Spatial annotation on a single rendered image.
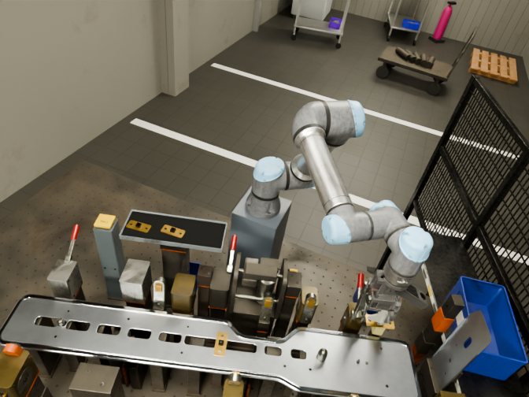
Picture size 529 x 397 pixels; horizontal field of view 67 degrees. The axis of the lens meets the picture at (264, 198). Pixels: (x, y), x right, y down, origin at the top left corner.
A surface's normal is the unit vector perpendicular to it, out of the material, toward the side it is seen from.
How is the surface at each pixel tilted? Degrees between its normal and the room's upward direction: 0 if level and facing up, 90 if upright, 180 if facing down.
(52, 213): 0
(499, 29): 90
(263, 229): 90
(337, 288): 0
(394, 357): 0
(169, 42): 90
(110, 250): 90
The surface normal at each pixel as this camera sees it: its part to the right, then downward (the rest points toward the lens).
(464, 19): -0.38, 0.58
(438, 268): 0.12, -0.74
